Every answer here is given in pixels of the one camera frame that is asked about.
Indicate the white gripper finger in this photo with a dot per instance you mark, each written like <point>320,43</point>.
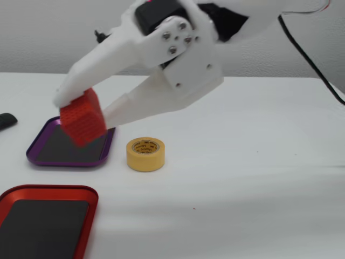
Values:
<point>107,56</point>

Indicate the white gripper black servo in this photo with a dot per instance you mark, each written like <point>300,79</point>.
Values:
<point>188,81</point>

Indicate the red studded block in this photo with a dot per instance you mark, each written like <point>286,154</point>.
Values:
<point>83,121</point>

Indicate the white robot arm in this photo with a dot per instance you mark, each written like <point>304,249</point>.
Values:
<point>264,13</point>

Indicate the yellow masking tape roll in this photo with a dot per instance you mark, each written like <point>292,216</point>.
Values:
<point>145,162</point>

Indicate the purple metal tray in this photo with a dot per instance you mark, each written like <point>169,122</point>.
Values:
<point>54,152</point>

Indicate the black rounded object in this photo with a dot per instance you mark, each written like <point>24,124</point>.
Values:
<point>6,120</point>

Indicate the red metal tray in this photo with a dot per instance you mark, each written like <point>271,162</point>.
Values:
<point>40,226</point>

